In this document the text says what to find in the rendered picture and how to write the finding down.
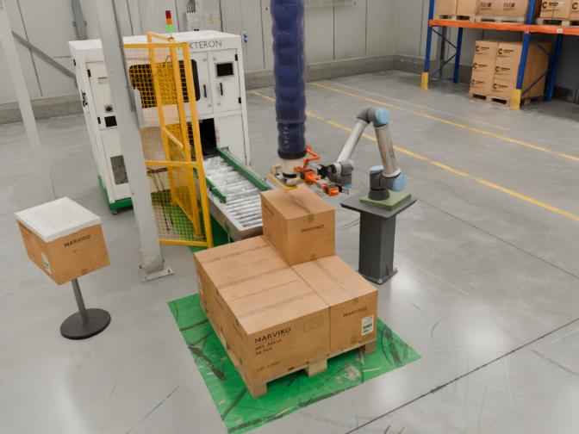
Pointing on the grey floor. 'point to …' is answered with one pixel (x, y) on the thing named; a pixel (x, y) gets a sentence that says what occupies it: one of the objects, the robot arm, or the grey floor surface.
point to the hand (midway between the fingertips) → (310, 175)
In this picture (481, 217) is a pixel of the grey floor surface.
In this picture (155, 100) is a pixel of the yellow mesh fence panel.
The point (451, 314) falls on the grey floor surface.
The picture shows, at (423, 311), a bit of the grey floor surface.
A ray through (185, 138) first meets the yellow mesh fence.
